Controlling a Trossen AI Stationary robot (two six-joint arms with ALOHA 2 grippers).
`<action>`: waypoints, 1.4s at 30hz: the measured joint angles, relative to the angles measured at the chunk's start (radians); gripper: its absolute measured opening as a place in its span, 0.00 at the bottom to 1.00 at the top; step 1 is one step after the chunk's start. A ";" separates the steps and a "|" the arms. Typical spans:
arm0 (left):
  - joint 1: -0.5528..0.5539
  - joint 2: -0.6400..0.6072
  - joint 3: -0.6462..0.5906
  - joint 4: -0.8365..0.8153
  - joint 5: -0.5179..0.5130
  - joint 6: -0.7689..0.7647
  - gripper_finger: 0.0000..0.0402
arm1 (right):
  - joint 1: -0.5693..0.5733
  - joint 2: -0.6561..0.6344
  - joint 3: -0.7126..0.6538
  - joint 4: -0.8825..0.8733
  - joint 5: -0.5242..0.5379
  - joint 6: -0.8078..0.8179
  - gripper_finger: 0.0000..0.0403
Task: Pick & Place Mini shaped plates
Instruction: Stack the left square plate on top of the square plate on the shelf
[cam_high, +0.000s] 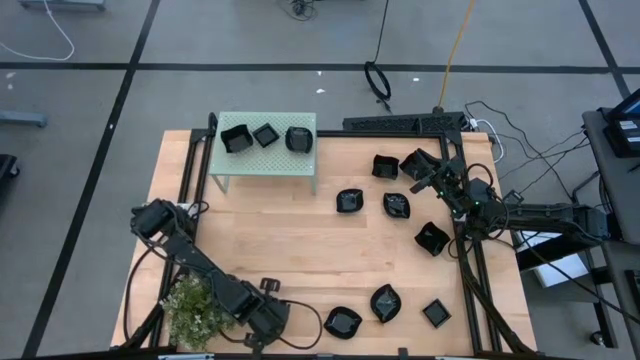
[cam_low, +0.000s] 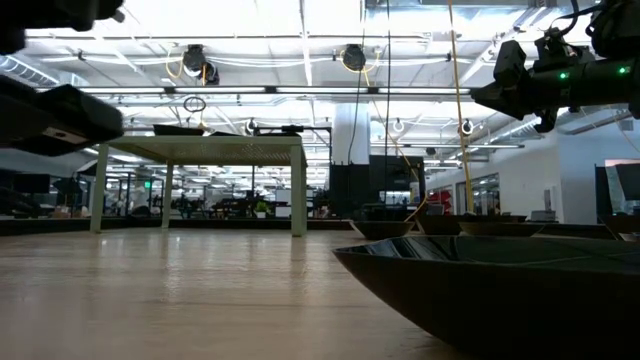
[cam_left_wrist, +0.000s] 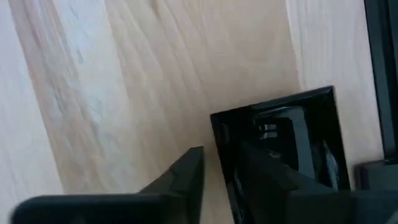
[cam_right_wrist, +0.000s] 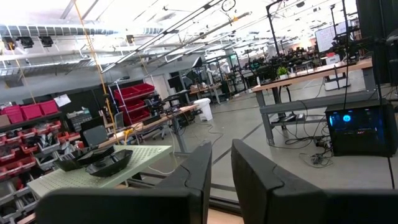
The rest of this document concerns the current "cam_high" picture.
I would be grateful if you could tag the gray side desk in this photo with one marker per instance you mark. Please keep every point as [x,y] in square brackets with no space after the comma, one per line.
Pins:
[617,190]

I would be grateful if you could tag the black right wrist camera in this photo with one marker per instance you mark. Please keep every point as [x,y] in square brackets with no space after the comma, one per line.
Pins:
[449,177]

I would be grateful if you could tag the black object on floor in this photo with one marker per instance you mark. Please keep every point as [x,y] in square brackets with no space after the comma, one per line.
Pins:
[6,167]

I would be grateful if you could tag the black device with labels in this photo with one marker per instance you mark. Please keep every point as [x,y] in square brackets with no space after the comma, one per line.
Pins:
[622,142]

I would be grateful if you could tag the black small square mini plate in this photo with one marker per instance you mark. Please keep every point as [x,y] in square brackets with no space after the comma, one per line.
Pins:
[265,135]
[436,313]

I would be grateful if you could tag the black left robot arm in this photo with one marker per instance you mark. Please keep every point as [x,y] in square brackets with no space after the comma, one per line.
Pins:
[200,262]

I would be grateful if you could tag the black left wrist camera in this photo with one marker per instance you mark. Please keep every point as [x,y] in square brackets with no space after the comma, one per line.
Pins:
[274,317]

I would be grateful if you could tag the gray floor bar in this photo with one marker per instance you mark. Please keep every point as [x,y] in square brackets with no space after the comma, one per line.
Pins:
[22,119]

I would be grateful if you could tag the laptop with blue screen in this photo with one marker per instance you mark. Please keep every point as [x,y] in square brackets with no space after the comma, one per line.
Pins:
[631,107]

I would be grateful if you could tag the gray cart base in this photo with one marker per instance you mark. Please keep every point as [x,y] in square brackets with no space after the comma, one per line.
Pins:
[62,5]

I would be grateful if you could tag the black aluminium extrusion frame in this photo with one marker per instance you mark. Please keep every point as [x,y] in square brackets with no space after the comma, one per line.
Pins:
[380,134]

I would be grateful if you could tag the white flat box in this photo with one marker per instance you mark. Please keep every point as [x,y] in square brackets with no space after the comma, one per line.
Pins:
[560,267]

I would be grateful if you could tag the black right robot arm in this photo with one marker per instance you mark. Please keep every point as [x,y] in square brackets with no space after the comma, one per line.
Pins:
[550,217]

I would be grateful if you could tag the black wavy square mini plate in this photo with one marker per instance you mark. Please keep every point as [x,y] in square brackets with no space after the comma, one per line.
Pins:
[432,239]
[236,139]
[406,165]
[385,168]

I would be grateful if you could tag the black leaf-shaped mini plate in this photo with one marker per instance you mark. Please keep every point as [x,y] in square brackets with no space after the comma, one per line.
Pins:
[349,201]
[385,303]
[342,323]
[396,206]
[299,140]

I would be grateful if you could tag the green artificial potted plant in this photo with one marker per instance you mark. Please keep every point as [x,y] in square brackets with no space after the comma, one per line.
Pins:
[192,325]

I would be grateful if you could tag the mint green perforated small table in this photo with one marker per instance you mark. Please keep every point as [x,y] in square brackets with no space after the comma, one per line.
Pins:
[270,160]

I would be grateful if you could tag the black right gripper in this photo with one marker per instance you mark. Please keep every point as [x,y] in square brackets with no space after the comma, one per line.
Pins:
[422,184]

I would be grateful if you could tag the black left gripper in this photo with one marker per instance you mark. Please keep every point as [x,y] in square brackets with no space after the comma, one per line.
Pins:
[259,327]

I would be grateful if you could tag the black table edge clamp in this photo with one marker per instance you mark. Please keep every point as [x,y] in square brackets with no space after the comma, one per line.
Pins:
[401,353]

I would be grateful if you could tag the black caster wheel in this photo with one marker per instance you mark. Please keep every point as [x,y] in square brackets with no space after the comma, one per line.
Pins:
[598,339]

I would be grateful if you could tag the black stand crossbar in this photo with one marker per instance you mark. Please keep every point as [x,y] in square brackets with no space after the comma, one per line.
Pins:
[545,255]

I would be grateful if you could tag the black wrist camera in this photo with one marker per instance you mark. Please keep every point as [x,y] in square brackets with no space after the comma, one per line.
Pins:
[274,317]
[449,177]

